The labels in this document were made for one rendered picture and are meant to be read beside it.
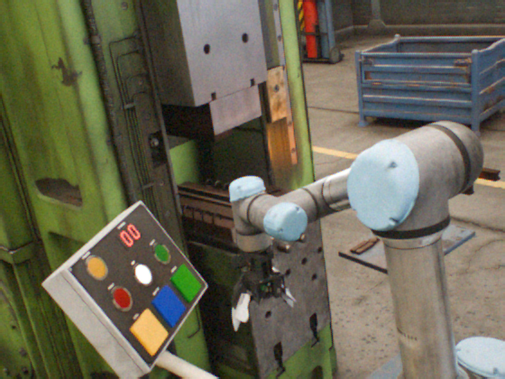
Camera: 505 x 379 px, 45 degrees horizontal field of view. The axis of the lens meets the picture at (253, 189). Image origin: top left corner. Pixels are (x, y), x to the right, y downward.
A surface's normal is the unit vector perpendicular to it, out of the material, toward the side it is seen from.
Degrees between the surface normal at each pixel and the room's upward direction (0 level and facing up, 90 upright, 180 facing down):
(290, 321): 90
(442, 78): 89
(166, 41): 90
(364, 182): 83
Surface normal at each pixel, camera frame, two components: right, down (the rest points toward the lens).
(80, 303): -0.29, 0.39
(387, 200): -0.84, 0.18
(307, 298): 0.73, 0.15
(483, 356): -0.04, -0.95
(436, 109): -0.66, 0.36
